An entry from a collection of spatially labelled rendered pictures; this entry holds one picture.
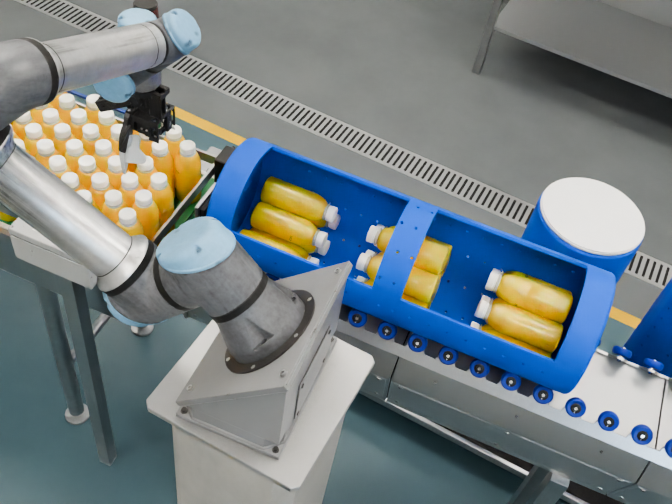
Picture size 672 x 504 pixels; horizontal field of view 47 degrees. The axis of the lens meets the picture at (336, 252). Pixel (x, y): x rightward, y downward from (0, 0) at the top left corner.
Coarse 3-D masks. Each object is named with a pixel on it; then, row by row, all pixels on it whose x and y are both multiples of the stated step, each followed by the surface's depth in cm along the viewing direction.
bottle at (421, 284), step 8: (376, 256) 174; (368, 264) 174; (376, 264) 172; (368, 272) 173; (376, 272) 172; (416, 272) 171; (424, 272) 172; (408, 280) 170; (416, 280) 170; (424, 280) 170; (432, 280) 170; (408, 288) 171; (416, 288) 170; (424, 288) 170; (432, 288) 170; (416, 296) 171; (424, 296) 170; (432, 296) 175
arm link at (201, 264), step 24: (168, 240) 127; (192, 240) 122; (216, 240) 122; (168, 264) 122; (192, 264) 121; (216, 264) 122; (240, 264) 125; (168, 288) 126; (192, 288) 124; (216, 288) 123; (240, 288) 124; (216, 312) 126
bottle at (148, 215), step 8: (152, 200) 185; (136, 208) 184; (144, 208) 184; (152, 208) 185; (136, 216) 185; (144, 216) 184; (152, 216) 185; (144, 224) 186; (152, 224) 187; (144, 232) 188; (152, 232) 189
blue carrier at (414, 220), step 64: (256, 192) 198; (320, 192) 193; (384, 192) 182; (256, 256) 175; (320, 256) 193; (384, 256) 164; (512, 256) 182; (384, 320) 176; (448, 320) 164; (576, 320) 158; (576, 384) 162
